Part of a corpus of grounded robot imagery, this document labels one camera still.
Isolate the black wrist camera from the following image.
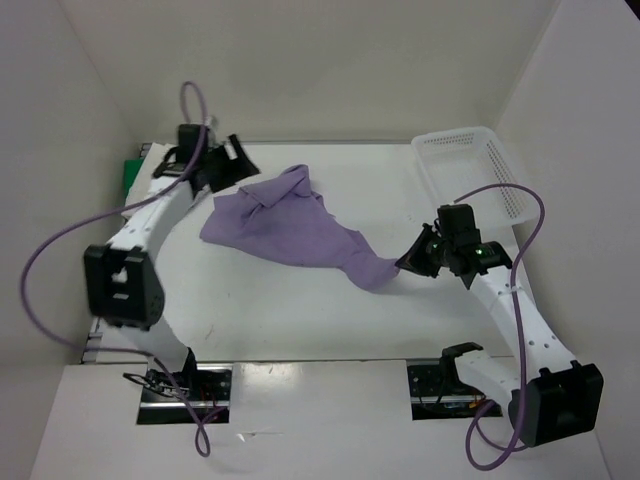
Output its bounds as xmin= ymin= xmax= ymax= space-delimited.
xmin=437 ymin=204 xmax=481 ymax=247
xmin=176 ymin=116 xmax=218 ymax=165

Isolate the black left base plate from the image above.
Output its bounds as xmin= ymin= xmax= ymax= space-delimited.
xmin=123 ymin=366 xmax=232 ymax=425

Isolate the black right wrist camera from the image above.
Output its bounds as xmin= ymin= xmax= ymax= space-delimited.
xmin=437 ymin=204 xmax=481 ymax=247

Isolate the cream white t shirt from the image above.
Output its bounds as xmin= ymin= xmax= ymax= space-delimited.
xmin=121 ymin=143 xmax=207 ymax=224

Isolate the white plastic laundry basket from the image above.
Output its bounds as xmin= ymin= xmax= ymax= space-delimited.
xmin=411 ymin=127 xmax=538 ymax=229

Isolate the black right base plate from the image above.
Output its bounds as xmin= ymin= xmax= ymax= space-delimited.
xmin=406 ymin=359 xmax=487 ymax=420

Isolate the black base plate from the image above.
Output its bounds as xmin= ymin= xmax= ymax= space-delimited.
xmin=123 ymin=366 xmax=232 ymax=425
xmin=406 ymin=359 xmax=487 ymax=420

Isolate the lavender t shirt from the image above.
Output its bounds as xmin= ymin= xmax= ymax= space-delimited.
xmin=200 ymin=164 xmax=399 ymax=291

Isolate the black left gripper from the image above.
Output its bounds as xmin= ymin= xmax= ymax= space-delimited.
xmin=200 ymin=134 xmax=260 ymax=194

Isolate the green t shirt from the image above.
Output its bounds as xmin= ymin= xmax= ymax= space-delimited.
xmin=122 ymin=158 xmax=144 ymax=197

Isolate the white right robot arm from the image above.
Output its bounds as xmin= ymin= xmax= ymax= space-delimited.
xmin=397 ymin=224 xmax=604 ymax=447

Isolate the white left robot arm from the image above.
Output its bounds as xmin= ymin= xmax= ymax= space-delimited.
xmin=83 ymin=124 xmax=260 ymax=400

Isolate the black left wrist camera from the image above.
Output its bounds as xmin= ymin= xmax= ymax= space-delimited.
xmin=176 ymin=116 xmax=218 ymax=165

